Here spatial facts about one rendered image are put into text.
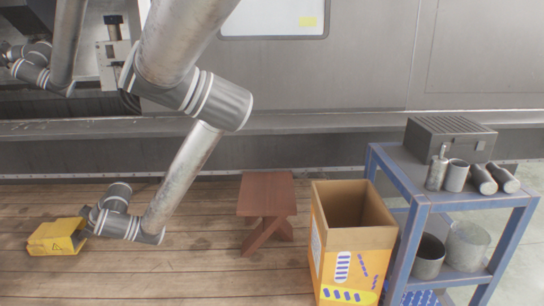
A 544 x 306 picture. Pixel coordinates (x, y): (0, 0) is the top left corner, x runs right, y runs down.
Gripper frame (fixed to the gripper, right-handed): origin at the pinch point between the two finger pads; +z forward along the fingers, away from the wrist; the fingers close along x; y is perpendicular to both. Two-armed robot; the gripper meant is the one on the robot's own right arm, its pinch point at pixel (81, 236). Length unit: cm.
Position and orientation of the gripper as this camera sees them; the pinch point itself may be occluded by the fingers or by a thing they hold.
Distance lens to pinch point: 171.1
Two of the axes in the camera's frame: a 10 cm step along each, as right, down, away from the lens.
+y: 6.9, 6.4, 3.5
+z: -7.2, 6.6, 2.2
